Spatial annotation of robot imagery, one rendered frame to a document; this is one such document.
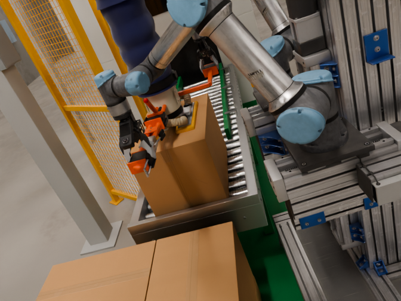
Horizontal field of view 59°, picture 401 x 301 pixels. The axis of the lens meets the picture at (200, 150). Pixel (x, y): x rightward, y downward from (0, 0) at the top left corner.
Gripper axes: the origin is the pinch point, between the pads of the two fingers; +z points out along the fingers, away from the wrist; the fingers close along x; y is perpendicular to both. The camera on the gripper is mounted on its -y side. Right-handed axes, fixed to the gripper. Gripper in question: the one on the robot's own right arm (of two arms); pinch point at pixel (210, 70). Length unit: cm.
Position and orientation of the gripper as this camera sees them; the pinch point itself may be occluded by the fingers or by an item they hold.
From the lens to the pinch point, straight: 213.8
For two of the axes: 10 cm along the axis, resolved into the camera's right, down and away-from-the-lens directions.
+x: 9.5, -2.6, -2.0
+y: -0.4, 5.0, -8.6
